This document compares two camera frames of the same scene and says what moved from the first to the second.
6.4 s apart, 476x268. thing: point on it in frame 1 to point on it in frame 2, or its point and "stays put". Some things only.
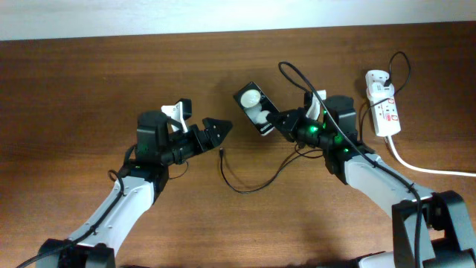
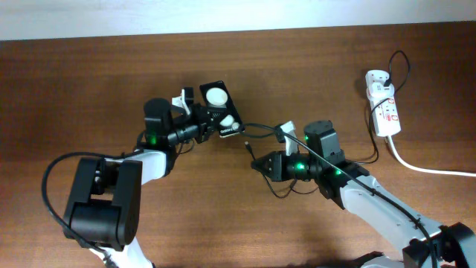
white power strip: (385, 115) stays put
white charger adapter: (378, 91) stays put
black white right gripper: (290, 129) to (268, 171)
